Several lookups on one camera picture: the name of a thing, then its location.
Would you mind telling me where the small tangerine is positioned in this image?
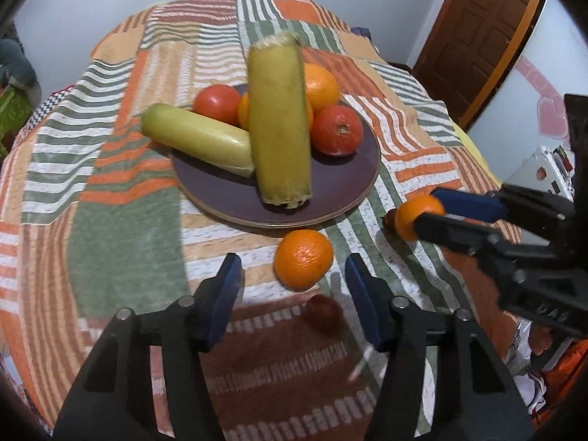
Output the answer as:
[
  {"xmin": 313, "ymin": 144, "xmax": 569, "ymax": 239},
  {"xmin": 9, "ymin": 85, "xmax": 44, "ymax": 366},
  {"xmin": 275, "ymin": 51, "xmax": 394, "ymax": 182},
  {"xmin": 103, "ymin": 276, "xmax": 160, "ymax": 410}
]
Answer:
[
  {"xmin": 273, "ymin": 229, "xmax": 334, "ymax": 292},
  {"xmin": 394, "ymin": 195, "xmax": 445, "ymax": 242}
]

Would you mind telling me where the red tomato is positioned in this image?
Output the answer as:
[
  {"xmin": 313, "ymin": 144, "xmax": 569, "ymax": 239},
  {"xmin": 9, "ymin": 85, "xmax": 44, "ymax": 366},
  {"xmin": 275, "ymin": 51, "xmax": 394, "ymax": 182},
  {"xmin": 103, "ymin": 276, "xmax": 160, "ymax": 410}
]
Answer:
[
  {"xmin": 310, "ymin": 105, "xmax": 364, "ymax": 157},
  {"xmin": 192, "ymin": 85, "xmax": 241, "ymax": 125}
]

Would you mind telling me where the yellow-green sugarcane piece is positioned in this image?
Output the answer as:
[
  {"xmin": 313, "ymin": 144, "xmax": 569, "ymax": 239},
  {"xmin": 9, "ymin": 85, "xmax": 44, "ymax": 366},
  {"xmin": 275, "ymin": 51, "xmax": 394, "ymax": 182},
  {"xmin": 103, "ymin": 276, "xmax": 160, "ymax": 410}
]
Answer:
[{"xmin": 140, "ymin": 104, "xmax": 254, "ymax": 177}]

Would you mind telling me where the large orange with sticker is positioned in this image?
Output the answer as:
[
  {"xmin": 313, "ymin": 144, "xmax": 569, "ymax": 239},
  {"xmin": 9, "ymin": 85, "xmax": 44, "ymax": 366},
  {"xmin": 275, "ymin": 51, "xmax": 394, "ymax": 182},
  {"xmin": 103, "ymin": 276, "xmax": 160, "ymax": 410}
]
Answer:
[{"xmin": 237, "ymin": 92, "xmax": 314, "ymax": 130}]

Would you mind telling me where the yellow sugarcane piece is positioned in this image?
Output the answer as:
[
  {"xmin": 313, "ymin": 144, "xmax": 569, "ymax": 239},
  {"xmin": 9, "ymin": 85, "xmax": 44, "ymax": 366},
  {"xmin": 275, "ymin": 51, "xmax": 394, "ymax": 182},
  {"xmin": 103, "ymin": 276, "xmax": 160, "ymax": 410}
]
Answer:
[{"xmin": 247, "ymin": 32, "xmax": 312, "ymax": 209}]

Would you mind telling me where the small dark red fruit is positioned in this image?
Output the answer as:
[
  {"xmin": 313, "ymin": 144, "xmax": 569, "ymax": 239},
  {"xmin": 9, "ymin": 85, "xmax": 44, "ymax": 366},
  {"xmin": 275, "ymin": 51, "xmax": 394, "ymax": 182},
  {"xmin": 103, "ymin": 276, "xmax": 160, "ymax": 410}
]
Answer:
[{"xmin": 303, "ymin": 295, "xmax": 343, "ymax": 336}]

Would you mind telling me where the white box with stickers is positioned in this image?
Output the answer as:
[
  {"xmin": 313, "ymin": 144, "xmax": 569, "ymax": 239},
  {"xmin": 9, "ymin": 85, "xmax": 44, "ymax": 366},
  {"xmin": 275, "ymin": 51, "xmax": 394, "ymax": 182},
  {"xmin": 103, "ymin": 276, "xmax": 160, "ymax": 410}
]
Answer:
[{"xmin": 505, "ymin": 146, "xmax": 574, "ymax": 200}]

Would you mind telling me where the purple round plate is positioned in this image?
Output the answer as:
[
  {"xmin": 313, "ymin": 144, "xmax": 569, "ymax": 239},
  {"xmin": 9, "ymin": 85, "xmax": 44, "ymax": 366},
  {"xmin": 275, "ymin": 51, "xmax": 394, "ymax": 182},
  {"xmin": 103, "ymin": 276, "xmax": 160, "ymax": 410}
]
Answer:
[{"xmin": 171, "ymin": 110, "xmax": 381, "ymax": 229}]

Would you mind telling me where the striped patchwork bedspread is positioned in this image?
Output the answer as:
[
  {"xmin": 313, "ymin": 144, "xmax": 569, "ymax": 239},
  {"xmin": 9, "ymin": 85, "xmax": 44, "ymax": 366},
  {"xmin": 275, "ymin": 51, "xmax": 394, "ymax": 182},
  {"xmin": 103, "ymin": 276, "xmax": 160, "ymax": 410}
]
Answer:
[{"xmin": 1, "ymin": 0, "xmax": 516, "ymax": 440}]

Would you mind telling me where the orange on plate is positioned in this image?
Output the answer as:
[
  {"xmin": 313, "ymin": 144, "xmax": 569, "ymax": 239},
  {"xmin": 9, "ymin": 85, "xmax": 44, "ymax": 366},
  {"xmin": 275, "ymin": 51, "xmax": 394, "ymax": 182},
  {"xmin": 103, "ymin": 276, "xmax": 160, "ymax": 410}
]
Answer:
[{"xmin": 304, "ymin": 63, "xmax": 341, "ymax": 114}]

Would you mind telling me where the brown wooden door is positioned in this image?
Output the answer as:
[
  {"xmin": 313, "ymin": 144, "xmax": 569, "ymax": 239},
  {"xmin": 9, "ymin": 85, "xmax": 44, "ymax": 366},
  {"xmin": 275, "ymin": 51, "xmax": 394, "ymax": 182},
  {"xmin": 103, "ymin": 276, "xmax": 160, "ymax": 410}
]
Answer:
[{"xmin": 413, "ymin": 0, "xmax": 545, "ymax": 130}]

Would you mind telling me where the blue bag by bed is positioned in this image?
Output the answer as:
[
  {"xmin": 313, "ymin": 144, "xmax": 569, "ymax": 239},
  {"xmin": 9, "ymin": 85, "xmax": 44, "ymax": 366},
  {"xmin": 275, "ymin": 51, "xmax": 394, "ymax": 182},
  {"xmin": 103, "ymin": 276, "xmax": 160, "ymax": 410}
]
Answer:
[{"xmin": 351, "ymin": 27, "xmax": 372, "ymax": 41}]

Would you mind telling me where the red tomato on plate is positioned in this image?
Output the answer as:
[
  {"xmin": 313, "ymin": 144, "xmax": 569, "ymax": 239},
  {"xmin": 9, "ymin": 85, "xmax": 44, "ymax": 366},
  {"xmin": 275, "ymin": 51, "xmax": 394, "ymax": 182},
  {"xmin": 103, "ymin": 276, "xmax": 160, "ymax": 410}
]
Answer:
[{"xmin": 192, "ymin": 85, "xmax": 241, "ymax": 125}]

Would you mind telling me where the green box of clutter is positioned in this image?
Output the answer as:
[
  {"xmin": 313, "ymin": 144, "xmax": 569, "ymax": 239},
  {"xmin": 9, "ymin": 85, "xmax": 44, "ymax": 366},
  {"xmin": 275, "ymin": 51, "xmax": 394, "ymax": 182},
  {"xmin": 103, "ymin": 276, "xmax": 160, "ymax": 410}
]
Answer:
[{"xmin": 0, "ymin": 86, "xmax": 33, "ymax": 159}]

